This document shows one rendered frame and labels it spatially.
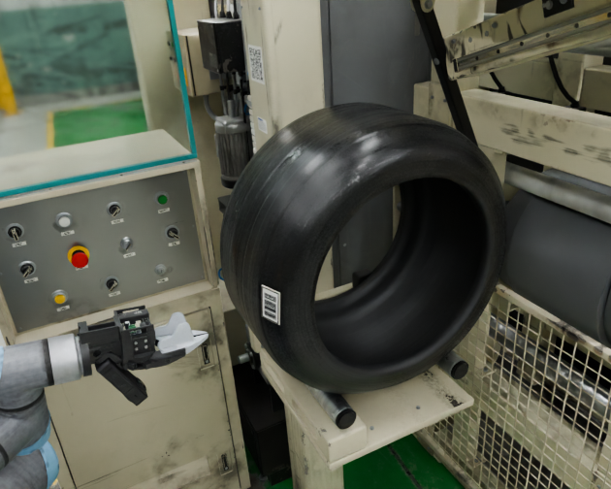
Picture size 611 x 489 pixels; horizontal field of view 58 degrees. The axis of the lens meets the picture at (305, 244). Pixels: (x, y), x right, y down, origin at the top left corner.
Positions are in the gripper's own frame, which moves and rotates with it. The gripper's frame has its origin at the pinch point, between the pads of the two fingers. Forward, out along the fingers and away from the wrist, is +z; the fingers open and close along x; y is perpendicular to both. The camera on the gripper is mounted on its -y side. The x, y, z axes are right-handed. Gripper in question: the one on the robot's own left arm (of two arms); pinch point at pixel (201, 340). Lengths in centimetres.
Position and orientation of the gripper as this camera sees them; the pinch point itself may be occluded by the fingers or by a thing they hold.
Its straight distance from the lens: 102.3
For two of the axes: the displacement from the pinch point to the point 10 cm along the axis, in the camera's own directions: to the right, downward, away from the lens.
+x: -4.5, -3.8, 8.1
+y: 0.4, -9.2, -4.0
